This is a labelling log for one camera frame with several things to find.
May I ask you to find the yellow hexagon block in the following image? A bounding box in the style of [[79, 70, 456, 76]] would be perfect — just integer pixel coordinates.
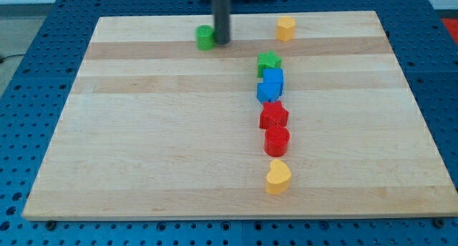
[[276, 16, 296, 41]]

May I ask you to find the light wooden board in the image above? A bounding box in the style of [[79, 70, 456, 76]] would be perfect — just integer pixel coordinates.
[[22, 11, 457, 221]]

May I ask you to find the blue rounded square block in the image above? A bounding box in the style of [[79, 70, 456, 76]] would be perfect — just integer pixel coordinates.
[[263, 68, 284, 96]]

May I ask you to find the green star block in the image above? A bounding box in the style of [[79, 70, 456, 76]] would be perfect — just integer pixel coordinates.
[[257, 51, 282, 78]]

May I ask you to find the red cylinder block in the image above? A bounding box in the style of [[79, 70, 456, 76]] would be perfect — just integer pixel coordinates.
[[263, 125, 290, 157]]

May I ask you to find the red star block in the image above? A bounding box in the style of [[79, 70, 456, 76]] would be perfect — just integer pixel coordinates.
[[259, 100, 289, 129]]

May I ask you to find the blue pentagon block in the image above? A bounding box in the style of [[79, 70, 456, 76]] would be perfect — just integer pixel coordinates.
[[256, 82, 281, 104]]

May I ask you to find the green cylinder block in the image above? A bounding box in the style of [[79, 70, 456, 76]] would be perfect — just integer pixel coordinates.
[[195, 25, 215, 51]]

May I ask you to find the black cable on floor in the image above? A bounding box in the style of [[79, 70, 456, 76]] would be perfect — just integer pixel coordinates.
[[0, 52, 24, 64]]

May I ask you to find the yellow heart block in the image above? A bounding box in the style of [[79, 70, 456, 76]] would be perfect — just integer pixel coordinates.
[[265, 159, 292, 195]]

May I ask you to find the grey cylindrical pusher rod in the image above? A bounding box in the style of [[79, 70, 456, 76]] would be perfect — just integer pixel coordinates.
[[211, 0, 230, 45]]

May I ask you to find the red object at right edge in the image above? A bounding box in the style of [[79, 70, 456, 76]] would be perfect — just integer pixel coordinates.
[[441, 18, 458, 44]]

